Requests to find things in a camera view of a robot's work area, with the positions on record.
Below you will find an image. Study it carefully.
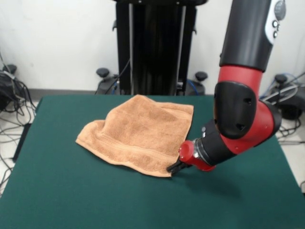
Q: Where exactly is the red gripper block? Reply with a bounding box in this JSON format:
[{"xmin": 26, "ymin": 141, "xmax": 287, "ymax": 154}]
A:
[{"xmin": 166, "ymin": 140, "xmax": 216, "ymax": 173}]

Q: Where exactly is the orange terry towel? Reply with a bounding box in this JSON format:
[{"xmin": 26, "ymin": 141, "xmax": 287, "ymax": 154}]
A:
[{"xmin": 75, "ymin": 94, "xmax": 195, "ymax": 178}]

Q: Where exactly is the dark green table cloth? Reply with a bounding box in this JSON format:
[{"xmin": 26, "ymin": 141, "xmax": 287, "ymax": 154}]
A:
[{"xmin": 0, "ymin": 95, "xmax": 305, "ymax": 229}]

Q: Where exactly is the black pedestal foot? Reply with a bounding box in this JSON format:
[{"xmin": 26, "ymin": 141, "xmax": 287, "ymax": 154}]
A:
[
  {"xmin": 261, "ymin": 73, "xmax": 305, "ymax": 120},
  {"xmin": 185, "ymin": 71, "xmax": 209, "ymax": 95},
  {"xmin": 95, "ymin": 67, "xmax": 121, "ymax": 95},
  {"xmin": 0, "ymin": 63, "xmax": 19, "ymax": 113}
]

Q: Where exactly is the black cable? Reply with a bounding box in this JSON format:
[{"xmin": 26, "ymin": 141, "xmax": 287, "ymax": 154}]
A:
[{"xmin": 104, "ymin": 58, "xmax": 132, "ymax": 95}]

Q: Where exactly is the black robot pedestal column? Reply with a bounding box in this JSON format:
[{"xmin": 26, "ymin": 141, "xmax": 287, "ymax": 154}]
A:
[{"xmin": 112, "ymin": 0, "xmax": 208, "ymax": 96}]

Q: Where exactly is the blue cable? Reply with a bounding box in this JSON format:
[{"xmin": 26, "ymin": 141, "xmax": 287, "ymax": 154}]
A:
[{"xmin": 258, "ymin": 73, "xmax": 300, "ymax": 101}]

